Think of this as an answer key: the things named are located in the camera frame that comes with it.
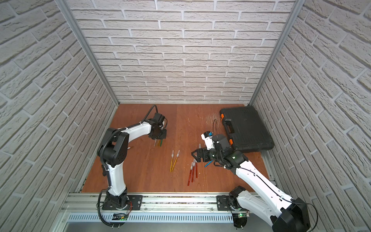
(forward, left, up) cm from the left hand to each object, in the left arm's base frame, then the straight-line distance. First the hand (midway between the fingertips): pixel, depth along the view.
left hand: (165, 134), depth 99 cm
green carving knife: (-5, +2, -2) cm, 6 cm away
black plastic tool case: (-1, -56, +7) cm, 57 cm away
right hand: (-20, -23, +13) cm, 33 cm away
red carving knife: (-27, -17, -3) cm, 32 cm away
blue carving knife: (-29, -26, +20) cm, 43 cm away
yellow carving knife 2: (-16, -6, 0) cm, 17 cm away
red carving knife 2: (-27, -19, -3) cm, 33 cm away
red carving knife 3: (-25, -21, -2) cm, 33 cm away
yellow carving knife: (-6, +4, -2) cm, 7 cm away
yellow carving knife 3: (-18, -8, -2) cm, 20 cm away
